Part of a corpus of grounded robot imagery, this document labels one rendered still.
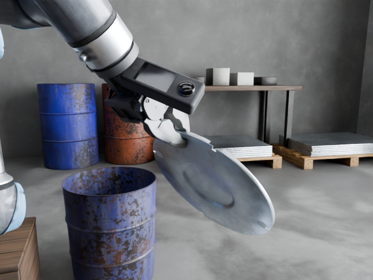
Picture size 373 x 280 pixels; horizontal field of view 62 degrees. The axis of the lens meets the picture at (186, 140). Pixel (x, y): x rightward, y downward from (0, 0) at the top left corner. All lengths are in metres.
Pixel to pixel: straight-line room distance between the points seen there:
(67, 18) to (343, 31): 4.80
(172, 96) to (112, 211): 0.94
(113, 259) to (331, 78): 4.14
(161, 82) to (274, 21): 4.13
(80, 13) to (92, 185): 1.35
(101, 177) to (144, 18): 2.71
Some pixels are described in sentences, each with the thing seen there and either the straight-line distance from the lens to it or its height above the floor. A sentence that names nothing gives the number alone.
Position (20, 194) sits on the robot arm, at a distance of 0.88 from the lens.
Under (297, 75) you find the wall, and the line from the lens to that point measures 4.67.
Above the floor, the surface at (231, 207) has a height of 0.68.
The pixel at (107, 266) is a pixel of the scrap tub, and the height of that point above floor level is 0.16.
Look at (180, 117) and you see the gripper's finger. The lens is 0.53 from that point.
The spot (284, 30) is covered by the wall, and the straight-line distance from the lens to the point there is 4.59.
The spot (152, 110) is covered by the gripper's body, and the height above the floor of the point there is 0.88.
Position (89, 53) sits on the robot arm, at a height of 0.96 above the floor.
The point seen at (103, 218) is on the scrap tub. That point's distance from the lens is 1.34.
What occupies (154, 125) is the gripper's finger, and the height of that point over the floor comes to 0.86.
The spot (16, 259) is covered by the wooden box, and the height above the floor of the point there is 0.35.
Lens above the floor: 0.93
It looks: 11 degrees down
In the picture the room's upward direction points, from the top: straight up
